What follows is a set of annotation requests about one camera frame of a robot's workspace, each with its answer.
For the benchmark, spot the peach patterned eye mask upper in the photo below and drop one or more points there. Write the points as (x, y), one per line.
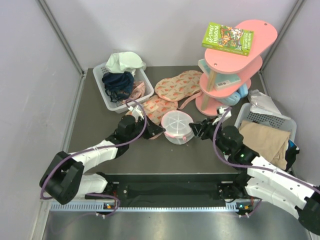
(184, 85)

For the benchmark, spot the pink lace garment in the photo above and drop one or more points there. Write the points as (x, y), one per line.
(137, 91)

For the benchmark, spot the black blue garment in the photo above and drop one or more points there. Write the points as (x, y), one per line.
(291, 153)

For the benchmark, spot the peach patterned eye mask lower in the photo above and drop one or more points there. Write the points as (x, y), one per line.
(154, 108)

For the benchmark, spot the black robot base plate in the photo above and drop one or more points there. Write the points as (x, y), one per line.
(164, 190)

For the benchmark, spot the green treehouse book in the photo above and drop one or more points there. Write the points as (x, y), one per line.
(228, 39)

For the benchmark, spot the light blue headphones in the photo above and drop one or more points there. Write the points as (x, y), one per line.
(235, 97)

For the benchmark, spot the white plastic basket left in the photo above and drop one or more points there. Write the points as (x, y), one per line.
(119, 107)

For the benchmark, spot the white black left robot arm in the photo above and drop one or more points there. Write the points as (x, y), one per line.
(65, 178)

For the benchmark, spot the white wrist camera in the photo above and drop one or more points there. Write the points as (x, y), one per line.
(137, 112)
(223, 113)

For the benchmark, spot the white plastic basket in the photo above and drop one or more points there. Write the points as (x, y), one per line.
(119, 107)
(281, 122)

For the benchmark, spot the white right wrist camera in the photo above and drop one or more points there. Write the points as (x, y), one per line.
(223, 113)

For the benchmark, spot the grey slotted cable duct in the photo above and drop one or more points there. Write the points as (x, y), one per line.
(108, 207)

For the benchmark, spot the peach patterned eye mask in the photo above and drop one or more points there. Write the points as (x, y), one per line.
(184, 85)
(154, 108)

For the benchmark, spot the light blue book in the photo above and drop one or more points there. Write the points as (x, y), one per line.
(222, 81)

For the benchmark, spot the beige folded garment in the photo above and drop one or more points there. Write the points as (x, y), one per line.
(269, 142)

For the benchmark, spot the white mesh pink-trim laundry bag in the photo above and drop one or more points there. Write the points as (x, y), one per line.
(176, 125)

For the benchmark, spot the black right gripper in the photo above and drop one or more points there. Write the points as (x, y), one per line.
(205, 127)

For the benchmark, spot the navy lace garment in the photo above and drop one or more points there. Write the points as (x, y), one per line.
(118, 86)

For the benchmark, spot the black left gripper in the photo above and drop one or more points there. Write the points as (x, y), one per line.
(152, 129)

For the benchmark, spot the white plastic basket right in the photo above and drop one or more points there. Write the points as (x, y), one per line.
(281, 122)

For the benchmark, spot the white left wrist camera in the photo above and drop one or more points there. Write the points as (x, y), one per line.
(137, 112)

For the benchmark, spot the pink three-tier wooden shelf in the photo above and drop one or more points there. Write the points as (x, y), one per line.
(245, 67)

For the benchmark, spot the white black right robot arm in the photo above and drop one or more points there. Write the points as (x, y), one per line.
(262, 179)

